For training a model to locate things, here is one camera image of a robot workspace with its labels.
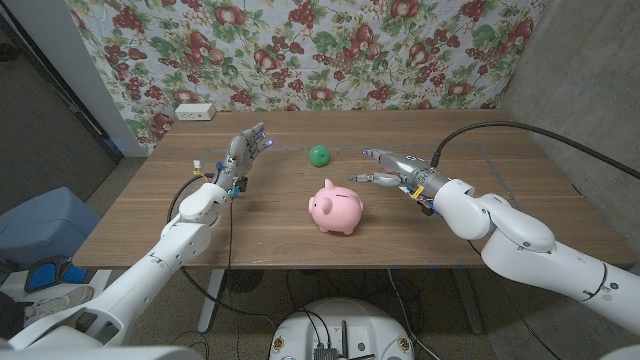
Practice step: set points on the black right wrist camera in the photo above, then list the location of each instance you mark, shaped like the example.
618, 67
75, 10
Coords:
426, 205

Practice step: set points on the white robot torso base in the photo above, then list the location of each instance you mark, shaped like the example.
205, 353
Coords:
360, 325

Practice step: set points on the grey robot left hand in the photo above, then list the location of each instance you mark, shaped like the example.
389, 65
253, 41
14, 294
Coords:
240, 155

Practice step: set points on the green ball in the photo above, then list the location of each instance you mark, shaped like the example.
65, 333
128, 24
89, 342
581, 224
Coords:
318, 156

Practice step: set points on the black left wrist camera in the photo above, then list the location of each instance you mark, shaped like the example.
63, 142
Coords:
241, 184

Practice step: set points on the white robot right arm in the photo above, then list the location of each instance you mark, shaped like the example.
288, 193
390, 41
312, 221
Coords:
525, 245

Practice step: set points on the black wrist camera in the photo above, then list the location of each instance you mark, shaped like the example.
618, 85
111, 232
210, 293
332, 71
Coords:
426, 205
241, 184

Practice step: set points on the grey table leg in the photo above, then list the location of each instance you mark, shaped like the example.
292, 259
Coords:
470, 305

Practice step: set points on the blue-grey plastic bin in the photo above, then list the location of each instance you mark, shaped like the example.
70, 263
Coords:
45, 225

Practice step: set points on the pink plastic piggy bank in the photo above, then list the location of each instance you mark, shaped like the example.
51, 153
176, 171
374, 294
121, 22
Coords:
337, 207

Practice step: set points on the white table leg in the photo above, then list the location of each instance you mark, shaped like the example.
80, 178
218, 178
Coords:
211, 305

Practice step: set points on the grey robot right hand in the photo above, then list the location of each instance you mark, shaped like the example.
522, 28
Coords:
415, 172

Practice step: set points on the floral fruit print backdrop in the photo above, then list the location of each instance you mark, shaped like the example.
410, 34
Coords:
310, 50

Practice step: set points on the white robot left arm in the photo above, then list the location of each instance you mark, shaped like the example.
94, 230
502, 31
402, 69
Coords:
150, 270

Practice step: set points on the round black floor fan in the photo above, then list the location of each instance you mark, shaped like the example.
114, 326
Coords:
243, 280

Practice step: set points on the white power strip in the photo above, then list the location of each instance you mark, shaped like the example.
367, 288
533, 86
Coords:
195, 112

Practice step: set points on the white wall pillar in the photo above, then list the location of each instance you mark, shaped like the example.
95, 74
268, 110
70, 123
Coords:
65, 60

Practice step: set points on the blue foot pedal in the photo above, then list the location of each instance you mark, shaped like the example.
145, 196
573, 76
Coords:
42, 275

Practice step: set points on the grey sneaker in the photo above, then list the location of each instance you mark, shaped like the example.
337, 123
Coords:
60, 302

